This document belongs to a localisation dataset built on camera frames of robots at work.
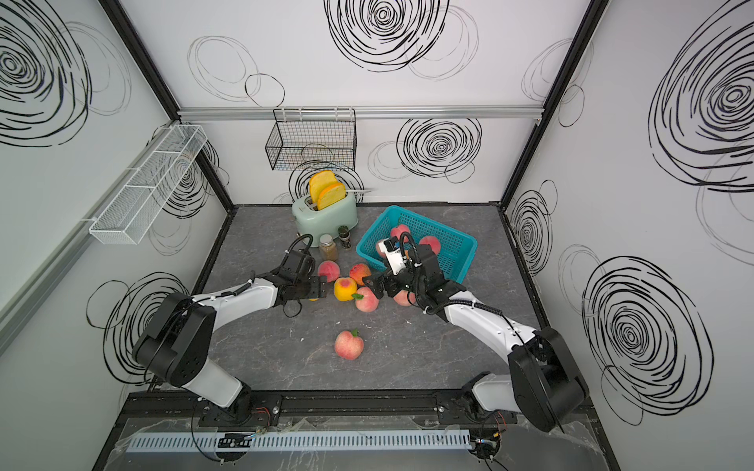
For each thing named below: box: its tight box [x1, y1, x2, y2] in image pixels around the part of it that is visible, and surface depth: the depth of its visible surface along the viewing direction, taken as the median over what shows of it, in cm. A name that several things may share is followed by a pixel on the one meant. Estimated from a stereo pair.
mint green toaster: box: [291, 193, 359, 249], surface depth 101 cm
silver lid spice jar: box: [319, 233, 338, 262], surface depth 99 cm
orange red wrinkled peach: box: [349, 262, 372, 286], surface depth 96 cm
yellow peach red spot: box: [333, 276, 358, 302], surface depth 92 cm
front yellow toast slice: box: [309, 172, 347, 211], surface depth 100 cm
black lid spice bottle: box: [337, 224, 353, 251], surface depth 103 cm
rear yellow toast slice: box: [309, 169, 338, 205], surface depth 101 cm
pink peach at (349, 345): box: [334, 327, 365, 362], surface depth 80 cm
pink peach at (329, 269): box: [317, 260, 341, 283], surface depth 96 cm
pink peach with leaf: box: [351, 286, 380, 314], surface depth 90 cm
